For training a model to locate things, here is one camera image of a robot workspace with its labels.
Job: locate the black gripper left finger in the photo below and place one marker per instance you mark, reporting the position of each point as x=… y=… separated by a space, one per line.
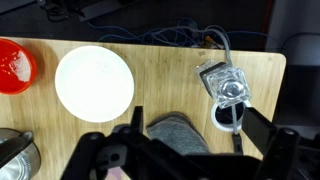
x=137 y=118

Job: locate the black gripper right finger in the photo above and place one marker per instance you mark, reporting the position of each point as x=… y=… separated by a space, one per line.
x=258 y=130

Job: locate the square clear glass holder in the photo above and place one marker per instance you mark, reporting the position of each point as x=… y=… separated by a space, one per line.
x=228 y=86

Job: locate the grey knitted cloth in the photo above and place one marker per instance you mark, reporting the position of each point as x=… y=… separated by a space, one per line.
x=176 y=133

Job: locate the white round plate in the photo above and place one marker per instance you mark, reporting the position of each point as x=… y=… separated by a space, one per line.
x=95 y=83

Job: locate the dark office chair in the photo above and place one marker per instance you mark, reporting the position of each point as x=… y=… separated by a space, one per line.
x=300 y=66

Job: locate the stainless steel pot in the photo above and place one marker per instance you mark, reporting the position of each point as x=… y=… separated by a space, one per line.
x=18 y=156

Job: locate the red bowl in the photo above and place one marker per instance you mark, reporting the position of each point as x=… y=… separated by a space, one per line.
x=13 y=71

